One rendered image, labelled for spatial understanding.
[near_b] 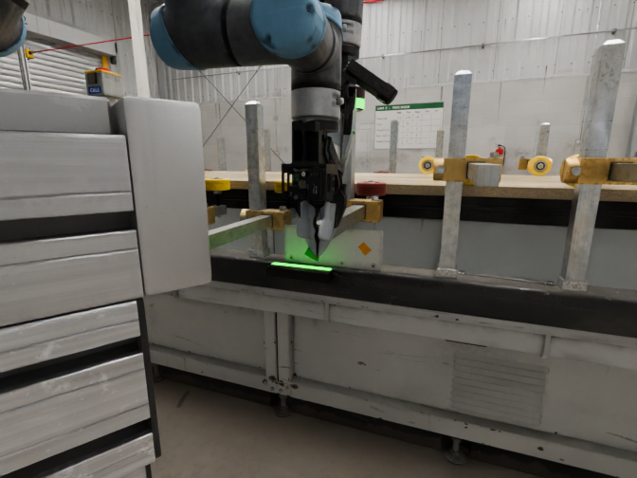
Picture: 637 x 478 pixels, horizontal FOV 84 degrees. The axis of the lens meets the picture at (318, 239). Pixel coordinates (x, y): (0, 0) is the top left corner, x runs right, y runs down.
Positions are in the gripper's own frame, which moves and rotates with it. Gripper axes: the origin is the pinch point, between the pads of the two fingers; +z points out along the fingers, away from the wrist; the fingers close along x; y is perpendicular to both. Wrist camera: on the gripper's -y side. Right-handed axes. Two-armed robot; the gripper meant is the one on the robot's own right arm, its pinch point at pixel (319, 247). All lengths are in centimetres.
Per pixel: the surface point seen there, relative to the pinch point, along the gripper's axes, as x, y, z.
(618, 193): 57, -46, -8
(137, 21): -160, -124, -96
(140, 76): -161, -123, -66
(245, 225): -23.6, -15.1, 0.0
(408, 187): 9.3, -45.6, -8.0
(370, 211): 2.6, -28.0, -2.9
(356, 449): -3, -48, 81
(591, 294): 49, -28, 12
